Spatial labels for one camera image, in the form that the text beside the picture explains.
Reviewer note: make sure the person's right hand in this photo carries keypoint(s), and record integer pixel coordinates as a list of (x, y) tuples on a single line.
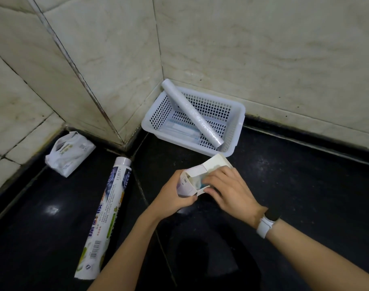
[(236, 196)]

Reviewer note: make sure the person's left hand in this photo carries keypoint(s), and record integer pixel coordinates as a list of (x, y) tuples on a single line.
[(166, 200)]

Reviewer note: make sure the person's right thumb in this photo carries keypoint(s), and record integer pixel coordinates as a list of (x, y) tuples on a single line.
[(215, 194)]

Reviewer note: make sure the person's left thumb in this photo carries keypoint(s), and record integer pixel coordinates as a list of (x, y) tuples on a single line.
[(187, 202)]

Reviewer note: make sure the person's right middle finger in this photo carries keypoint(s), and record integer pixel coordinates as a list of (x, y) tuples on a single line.
[(225, 170)]

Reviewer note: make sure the small white carton box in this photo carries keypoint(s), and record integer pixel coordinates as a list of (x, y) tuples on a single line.
[(193, 174)]

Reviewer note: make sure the person's left forearm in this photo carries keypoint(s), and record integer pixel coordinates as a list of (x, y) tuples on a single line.
[(126, 251)]

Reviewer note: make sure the person's right forearm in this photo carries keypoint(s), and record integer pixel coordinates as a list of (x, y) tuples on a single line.
[(318, 257)]

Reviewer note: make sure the white plastic perforated basket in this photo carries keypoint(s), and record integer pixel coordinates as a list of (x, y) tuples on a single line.
[(233, 124)]

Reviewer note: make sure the white smartwatch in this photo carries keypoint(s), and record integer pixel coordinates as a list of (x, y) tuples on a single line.
[(267, 223)]

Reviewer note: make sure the flat white blue packet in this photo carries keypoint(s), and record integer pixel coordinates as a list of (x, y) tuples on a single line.
[(180, 130)]

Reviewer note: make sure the grey plastic bag roll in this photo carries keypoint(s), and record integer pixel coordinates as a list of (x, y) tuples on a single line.
[(190, 113)]

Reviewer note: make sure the printed plastic wrap roll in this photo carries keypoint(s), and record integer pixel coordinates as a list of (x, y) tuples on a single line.
[(107, 215)]

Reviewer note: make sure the white wet wipes pack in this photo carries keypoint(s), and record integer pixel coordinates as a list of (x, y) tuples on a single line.
[(69, 154)]

